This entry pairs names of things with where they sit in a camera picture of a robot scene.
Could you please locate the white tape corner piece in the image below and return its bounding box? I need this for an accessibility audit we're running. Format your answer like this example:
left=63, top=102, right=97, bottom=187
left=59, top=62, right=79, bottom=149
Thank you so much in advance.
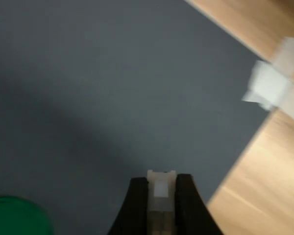
left=241, top=36, right=294, bottom=123

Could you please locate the small white plastic terminal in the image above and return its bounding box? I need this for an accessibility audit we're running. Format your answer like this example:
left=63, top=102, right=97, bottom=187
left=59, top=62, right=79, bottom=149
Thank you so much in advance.
left=147, top=169, right=177, bottom=235

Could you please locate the dark grey mat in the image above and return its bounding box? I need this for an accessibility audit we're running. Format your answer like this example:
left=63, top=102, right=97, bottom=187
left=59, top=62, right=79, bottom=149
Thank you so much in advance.
left=0, top=0, right=279, bottom=235

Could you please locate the round green lid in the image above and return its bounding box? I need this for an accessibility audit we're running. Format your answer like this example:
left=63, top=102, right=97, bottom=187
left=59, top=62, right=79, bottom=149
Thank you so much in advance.
left=0, top=195, right=54, bottom=235

